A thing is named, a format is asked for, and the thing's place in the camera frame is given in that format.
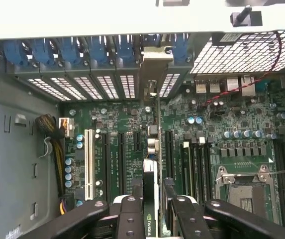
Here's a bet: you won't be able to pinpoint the dark RAM stick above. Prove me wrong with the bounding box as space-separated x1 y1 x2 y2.
183 141 192 200

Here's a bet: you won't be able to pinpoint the black RAM slot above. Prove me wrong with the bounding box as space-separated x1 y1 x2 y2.
205 142 214 208

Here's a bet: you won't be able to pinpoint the CPU socket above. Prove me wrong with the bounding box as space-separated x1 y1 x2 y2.
215 165 283 225

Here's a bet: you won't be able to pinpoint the long black expansion slot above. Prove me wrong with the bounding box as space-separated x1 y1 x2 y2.
165 130 176 179
101 132 111 198
118 131 127 195

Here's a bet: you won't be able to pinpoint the white expansion slot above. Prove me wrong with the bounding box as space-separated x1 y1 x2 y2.
83 128 95 202

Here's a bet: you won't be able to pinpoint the short black expansion slot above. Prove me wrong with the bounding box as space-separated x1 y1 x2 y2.
133 131 142 153

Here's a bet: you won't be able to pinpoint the green motherboard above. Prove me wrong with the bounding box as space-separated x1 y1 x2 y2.
59 73 285 236

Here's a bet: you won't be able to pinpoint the perforated metal slot cover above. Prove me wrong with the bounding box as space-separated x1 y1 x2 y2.
50 77 87 100
96 76 120 100
158 73 181 98
119 74 136 99
27 78 71 102
74 76 103 100

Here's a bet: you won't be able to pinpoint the open grey PC case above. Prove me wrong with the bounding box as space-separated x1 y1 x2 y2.
0 29 285 239

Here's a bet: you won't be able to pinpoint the blue card retention clip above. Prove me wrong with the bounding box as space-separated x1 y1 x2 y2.
89 36 107 63
172 33 190 62
59 37 81 64
114 34 134 62
3 39 29 66
30 38 55 65

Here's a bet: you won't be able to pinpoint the white cable clip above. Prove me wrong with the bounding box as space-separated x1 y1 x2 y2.
38 136 53 159

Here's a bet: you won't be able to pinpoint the braided black yellow power wires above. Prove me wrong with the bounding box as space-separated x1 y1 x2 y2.
34 114 75 216

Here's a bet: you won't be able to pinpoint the red black twisted wire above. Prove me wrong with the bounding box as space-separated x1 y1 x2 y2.
196 30 283 111

